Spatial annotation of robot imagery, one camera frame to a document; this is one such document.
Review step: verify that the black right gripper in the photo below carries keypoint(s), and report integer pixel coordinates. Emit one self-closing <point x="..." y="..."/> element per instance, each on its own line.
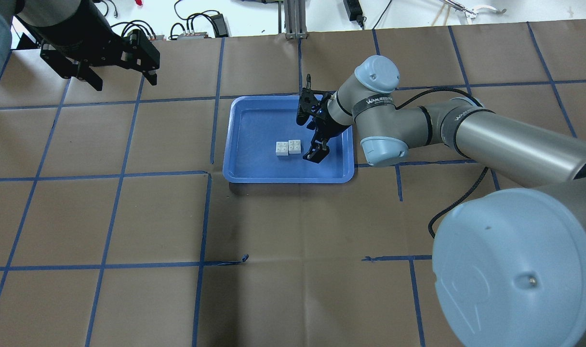
<point x="329" y="127"/>

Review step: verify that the aluminium frame post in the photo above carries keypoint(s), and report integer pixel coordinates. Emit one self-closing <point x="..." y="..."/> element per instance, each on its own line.
<point x="292" y="16"/>

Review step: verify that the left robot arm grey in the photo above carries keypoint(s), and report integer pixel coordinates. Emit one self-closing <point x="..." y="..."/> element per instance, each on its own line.
<point x="75" y="37"/>

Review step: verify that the white block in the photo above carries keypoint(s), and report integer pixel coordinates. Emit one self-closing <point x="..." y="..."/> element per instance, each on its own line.
<point x="282" y="148"/>
<point x="294" y="147"/>

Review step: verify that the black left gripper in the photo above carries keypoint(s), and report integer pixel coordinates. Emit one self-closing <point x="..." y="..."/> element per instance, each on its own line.
<point x="63" y="30"/>

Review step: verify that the black power adapter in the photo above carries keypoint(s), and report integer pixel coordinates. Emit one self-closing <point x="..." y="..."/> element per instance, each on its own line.
<point x="354" y="11"/>

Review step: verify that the blue plastic tray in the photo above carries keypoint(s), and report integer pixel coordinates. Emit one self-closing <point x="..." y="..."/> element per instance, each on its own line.
<point x="265" y="145"/>

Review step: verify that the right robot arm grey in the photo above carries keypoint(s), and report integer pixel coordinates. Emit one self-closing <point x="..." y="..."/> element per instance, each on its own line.
<point x="510" y="266"/>

